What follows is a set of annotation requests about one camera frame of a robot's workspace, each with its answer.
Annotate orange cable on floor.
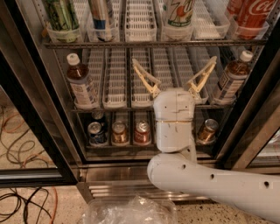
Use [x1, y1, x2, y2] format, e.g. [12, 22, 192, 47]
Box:
[0, 112, 59, 224]

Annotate black cables on floor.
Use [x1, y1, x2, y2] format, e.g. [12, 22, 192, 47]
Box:
[0, 186, 53, 224]

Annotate tea bottle white cap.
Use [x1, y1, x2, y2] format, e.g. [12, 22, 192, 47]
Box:
[66, 53, 97, 109]
[213, 50, 253, 101]

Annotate fridge glass door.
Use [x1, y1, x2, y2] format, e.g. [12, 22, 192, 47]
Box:
[214, 44, 280, 171]
[0, 0, 80, 187]

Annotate blue pepsi can front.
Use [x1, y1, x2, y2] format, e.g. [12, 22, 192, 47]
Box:
[87, 122, 107, 144]

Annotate right tea bottle white cap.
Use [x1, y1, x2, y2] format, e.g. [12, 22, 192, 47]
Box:
[213, 50, 253, 101]

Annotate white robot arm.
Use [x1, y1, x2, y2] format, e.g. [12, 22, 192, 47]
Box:
[132, 56, 280, 223]

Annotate left tea bottle white cap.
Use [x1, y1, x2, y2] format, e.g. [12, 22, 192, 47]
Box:
[66, 53, 97, 109]

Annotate dark can behind pepsi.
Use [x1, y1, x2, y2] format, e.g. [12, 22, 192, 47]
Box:
[92, 111, 106, 123]

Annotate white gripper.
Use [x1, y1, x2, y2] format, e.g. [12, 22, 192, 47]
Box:
[132, 56, 217, 122]

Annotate fridge bottom steel grille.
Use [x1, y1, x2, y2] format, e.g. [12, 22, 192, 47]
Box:
[77, 179, 207, 203]

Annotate empty white tray top right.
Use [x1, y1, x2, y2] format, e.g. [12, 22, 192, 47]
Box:
[192, 0, 230, 39]

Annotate gold brown can left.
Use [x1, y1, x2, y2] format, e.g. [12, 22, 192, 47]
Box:
[112, 121, 128, 144]

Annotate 7up can front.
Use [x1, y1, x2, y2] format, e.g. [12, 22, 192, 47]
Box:
[164, 0, 195, 28]

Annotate green can top shelf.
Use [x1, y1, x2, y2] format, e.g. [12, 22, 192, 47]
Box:
[44, 0, 79, 32]

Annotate fridge left glass door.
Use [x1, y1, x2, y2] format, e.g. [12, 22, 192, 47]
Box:
[0, 0, 80, 187]

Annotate red can bottom shelf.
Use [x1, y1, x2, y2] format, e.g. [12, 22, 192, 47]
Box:
[134, 121, 151, 145]

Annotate red coca-cola can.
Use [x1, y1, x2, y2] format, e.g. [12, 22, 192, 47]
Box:
[225, 0, 277, 39]

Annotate clear plastic bin with bag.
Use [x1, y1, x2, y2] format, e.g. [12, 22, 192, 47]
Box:
[82, 196, 178, 224]

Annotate fridge right glass door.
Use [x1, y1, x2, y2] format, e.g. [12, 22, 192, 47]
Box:
[214, 44, 280, 171]

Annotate orange gold can right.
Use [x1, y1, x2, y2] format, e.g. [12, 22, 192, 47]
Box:
[197, 119, 219, 144]

